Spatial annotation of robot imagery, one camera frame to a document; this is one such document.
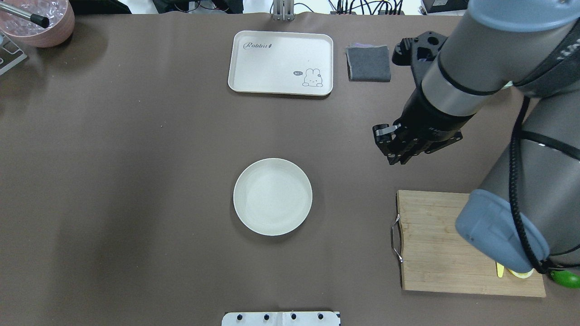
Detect pink bowl of ice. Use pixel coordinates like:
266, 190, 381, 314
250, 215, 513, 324
0, 0, 75, 48

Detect cream rectangular tray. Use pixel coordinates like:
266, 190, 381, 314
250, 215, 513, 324
227, 30, 334, 96

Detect bamboo cutting board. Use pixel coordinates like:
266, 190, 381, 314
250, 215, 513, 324
391, 190, 546, 298

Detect aluminium frame post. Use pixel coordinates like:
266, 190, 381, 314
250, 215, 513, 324
271, 0, 295, 21

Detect white cup rack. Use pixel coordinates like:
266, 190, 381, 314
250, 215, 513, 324
0, 32, 28, 76

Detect grey folded cloth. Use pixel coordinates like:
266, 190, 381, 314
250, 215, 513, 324
345, 43, 392, 82

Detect green lime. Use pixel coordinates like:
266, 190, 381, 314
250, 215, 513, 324
549, 270, 580, 289

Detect yellow plastic knife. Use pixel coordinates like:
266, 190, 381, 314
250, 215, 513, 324
495, 262, 505, 278

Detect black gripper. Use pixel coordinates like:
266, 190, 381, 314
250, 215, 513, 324
372, 31, 472, 165

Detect steel muddler in bowl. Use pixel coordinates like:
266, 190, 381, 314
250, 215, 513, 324
0, 1, 50, 29

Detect round beige plate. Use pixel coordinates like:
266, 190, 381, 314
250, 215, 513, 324
232, 158, 313, 236

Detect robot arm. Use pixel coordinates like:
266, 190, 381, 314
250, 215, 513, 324
372, 0, 579, 274

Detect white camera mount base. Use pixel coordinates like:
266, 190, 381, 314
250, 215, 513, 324
221, 311, 342, 326

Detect lemon slice inner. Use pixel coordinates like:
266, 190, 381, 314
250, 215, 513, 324
506, 268, 534, 279

